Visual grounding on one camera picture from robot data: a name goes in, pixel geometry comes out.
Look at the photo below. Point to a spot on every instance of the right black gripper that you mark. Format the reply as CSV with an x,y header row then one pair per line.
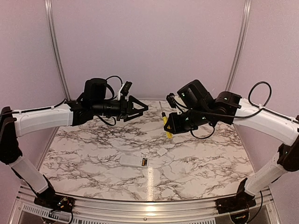
x,y
176,128

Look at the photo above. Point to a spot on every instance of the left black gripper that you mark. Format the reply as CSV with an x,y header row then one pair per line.
x,y
124,113

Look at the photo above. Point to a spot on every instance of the white battery cover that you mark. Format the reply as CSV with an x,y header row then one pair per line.
x,y
162,151

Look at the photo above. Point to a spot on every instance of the white remote control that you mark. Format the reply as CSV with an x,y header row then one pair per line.
x,y
131,161

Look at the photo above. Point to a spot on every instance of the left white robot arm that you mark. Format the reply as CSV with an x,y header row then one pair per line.
x,y
17,123

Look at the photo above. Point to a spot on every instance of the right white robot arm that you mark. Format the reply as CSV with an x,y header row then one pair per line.
x,y
276,125

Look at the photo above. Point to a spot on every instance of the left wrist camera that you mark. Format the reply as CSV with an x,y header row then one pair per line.
x,y
124,90

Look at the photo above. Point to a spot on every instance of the front aluminium rail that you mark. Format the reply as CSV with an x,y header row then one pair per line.
x,y
100,211

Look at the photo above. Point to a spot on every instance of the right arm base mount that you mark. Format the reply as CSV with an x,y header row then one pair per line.
x,y
234,203

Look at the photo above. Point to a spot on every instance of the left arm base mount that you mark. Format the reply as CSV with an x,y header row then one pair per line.
x,y
57,202

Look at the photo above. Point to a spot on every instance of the left aluminium frame post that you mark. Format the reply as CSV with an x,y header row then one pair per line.
x,y
54,42

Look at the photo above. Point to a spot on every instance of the aluminium frame post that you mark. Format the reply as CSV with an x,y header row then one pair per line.
x,y
54,42
240,44

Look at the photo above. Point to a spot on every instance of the right aluminium frame post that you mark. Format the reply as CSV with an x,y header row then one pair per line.
x,y
240,44

